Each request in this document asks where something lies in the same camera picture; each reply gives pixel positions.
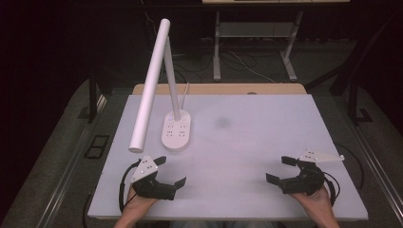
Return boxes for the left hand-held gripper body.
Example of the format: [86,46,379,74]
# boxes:
[130,155,177,201]

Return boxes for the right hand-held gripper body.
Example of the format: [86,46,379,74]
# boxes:
[279,148,345,196]

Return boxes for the white desk lamp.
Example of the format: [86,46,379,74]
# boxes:
[127,18,192,154]

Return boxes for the person's left hand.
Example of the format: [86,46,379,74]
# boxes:
[122,186,159,219]

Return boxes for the person's right hand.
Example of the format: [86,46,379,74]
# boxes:
[289,185,334,219]

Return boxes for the white table mat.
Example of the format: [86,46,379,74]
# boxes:
[87,93,369,221]

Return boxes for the black metal stand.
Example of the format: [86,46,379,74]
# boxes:
[77,70,108,124]
[304,12,374,125]

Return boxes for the wooden table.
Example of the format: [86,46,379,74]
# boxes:
[131,83,308,96]

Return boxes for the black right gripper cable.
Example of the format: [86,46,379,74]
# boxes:
[322,170,341,207]

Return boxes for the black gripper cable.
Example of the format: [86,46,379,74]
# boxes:
[322,170,341,207]
[118,160,142,213]

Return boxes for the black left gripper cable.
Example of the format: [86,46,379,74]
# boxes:
[118,160,142,213]

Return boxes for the black floor cable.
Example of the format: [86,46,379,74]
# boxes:
[82,189,96,228]
[335,142,366,192]

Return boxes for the black floor frame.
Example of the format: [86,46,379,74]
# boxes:
[84,134,111,160]

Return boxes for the white lamp cable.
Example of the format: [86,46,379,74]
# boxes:
[179,83,190,111]

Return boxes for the white floor cable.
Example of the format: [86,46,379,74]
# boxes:
[227,49,278,85]

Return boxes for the grey metal desk frame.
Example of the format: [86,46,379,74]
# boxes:
[212,10,304,83]

